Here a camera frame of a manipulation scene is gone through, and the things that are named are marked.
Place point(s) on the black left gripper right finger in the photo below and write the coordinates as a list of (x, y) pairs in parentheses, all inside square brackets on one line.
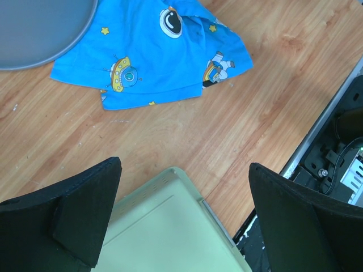
[(304, 230)]

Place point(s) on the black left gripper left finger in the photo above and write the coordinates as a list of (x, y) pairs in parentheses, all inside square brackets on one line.
[(60, 227)]

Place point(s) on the light green plastic basket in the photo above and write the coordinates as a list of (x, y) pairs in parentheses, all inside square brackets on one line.
[(167, 225)]

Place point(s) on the grey plastic bin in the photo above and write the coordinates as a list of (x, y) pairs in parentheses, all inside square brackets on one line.
[(34, 33)]

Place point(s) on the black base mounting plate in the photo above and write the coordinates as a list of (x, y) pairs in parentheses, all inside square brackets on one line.
[(320, 169)]

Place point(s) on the blue cartoon print cloth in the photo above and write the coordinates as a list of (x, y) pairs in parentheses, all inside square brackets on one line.
[(141, 53)]

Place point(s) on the aluminium frame rail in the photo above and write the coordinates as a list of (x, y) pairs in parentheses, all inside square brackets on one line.
[(297, 155)]

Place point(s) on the white slotted cable duct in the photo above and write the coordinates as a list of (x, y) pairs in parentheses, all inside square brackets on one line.
[(353, 180)]

